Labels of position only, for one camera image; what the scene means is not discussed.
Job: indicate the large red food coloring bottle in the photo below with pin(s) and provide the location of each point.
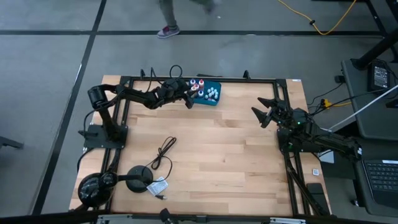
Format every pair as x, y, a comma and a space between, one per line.
201, 83

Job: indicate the person's leg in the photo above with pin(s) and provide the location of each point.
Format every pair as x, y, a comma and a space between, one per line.
168, 14

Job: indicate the gray chair base leg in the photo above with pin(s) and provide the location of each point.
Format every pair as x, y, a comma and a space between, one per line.
9, 142

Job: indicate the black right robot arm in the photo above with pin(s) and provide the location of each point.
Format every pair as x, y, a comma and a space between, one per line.
335, 144

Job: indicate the black headphones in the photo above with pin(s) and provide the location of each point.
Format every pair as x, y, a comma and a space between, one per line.
93, 189

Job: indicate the large purple food coloring bottle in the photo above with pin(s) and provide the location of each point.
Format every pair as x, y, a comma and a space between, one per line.
192, 81

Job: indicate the black desk leg bar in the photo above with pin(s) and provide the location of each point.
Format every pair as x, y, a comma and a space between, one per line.
373, 53

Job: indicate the black side desk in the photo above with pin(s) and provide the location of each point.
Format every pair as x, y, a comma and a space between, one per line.
354, 81
356, 193

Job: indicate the black laptop keyboard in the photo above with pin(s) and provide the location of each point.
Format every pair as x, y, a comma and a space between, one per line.
382, 179

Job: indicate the small white code tag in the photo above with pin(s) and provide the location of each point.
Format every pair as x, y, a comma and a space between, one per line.
316, 171

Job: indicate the white paper sheet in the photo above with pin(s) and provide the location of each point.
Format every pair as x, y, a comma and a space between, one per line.
328, 157

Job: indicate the white label sticker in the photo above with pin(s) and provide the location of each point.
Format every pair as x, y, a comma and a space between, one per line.
296, 80

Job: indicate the blue plastic bin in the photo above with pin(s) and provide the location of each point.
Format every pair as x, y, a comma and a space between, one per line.
219, 87

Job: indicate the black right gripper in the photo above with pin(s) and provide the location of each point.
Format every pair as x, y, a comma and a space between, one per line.
280, 115

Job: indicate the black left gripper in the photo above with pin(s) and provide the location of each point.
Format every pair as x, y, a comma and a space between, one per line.
174, 89

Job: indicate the person's shoe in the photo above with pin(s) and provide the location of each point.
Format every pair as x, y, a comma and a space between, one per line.
168, 32

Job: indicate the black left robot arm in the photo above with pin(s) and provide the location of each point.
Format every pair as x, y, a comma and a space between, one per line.
136, 96

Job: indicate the white rod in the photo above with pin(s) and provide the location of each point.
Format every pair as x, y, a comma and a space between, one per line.
357, 112

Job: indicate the black labelled power adapter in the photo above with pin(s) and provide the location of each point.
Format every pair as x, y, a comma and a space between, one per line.
380, 77

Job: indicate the black aluminium table frame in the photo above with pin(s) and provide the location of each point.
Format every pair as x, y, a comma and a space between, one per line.
236, 79

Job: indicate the black plug adapter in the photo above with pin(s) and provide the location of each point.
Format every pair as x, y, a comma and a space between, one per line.
339, 79

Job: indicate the black flat device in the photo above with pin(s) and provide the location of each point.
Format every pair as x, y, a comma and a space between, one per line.
315, 189

